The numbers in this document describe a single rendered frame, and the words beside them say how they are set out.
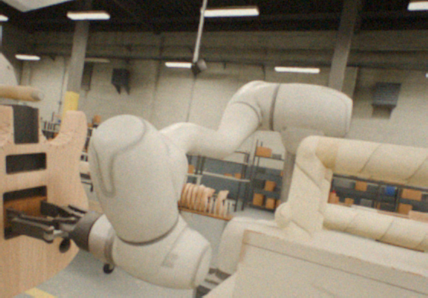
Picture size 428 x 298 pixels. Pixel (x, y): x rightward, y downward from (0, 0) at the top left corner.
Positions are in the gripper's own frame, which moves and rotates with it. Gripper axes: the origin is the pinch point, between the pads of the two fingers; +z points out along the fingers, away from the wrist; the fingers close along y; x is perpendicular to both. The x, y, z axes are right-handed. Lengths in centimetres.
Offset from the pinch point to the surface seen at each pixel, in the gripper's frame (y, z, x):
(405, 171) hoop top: -10, -64, 20
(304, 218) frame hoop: -11, -56, 14
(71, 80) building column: 712, 757, 81
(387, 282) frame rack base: -13, -64, 11
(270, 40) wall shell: 1171, 287, 299
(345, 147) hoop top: -10, -59, 22
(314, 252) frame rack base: -13, -58, 12
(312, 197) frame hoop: -10, -57, 16
